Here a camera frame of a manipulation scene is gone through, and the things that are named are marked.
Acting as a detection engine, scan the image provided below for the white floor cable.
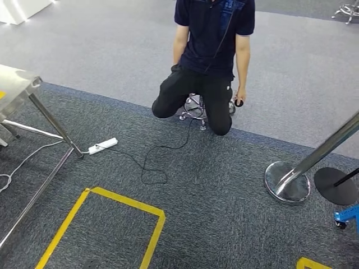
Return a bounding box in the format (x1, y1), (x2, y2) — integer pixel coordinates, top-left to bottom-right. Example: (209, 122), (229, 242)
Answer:
(0, 140), (90, 194)

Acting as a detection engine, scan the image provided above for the person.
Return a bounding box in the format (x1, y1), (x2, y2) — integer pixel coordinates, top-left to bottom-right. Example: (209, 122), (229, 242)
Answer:
(151, 0), (256, 137)

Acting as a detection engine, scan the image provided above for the blue steel shelf rack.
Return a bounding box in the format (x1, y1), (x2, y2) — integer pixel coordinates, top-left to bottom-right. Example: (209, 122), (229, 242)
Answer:
(333, 204), (359, 235)

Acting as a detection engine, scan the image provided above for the black floor cable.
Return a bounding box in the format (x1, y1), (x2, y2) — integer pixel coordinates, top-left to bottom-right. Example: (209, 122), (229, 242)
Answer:
(94, 118), (197, 186)

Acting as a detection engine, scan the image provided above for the person's left hand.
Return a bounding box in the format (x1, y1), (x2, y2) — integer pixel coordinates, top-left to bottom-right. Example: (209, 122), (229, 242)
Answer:
(234, 86), (247, 108)

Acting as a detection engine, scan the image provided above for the yellow floor tape outline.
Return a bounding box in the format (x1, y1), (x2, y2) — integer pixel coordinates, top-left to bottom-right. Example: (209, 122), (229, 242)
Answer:
(35, 186), (166, 269)

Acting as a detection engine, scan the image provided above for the chrome base swivel stool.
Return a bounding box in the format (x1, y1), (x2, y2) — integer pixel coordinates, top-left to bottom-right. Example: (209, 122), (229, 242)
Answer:
(178, 92), (237, 132)
(331, 0), (359, 26)

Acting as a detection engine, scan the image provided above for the black round-base stanchion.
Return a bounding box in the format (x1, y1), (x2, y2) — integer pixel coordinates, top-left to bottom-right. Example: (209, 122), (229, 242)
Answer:
(313, 166), (359, 206)

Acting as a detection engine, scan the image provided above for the white glossy plinth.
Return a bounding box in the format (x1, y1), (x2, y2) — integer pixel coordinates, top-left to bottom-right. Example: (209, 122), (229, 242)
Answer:
(0, 0), (54, 26)

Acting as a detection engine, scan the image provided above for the stainless steel workbench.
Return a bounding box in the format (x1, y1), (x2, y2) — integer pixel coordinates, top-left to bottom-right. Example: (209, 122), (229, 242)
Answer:
(0, 63), (85, 250)

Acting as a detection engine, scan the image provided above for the white power strip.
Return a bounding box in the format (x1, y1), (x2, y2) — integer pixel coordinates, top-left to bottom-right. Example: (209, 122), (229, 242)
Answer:
(88, 137), (119, 156)

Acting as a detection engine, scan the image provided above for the chrome round-base stanchion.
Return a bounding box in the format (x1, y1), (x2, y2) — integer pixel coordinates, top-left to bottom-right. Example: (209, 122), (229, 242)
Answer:
(264, 110), (359, 205)

